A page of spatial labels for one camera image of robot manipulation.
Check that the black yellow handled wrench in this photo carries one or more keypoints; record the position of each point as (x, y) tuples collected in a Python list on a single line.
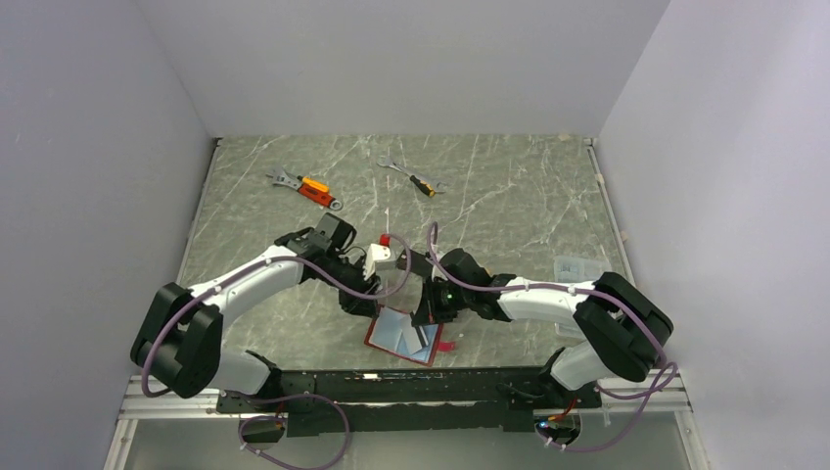
[(427, 186)]

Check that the black aluminium base frame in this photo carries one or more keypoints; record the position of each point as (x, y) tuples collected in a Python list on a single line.
[(322, 401)]

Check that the single silver card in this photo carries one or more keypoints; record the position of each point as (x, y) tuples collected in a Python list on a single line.
[(413, 339)]

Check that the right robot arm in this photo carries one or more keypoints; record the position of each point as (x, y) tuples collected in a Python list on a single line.
[(622, 331)]

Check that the orange red adjustable wrench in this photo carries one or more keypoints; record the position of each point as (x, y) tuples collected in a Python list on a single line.
[(313, 190)]

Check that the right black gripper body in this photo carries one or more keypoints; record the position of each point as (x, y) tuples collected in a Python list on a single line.
[(443, 301)]

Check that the black VIP card stack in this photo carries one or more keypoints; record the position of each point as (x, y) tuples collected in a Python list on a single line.
[(419, 264)]

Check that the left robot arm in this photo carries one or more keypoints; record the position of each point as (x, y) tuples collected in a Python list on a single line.
[(179, 346)]

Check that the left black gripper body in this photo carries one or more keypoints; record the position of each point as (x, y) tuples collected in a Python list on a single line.
[(349, 276)]

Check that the red leather card holder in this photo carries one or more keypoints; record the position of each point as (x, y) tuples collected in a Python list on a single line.
[(391, 332)]

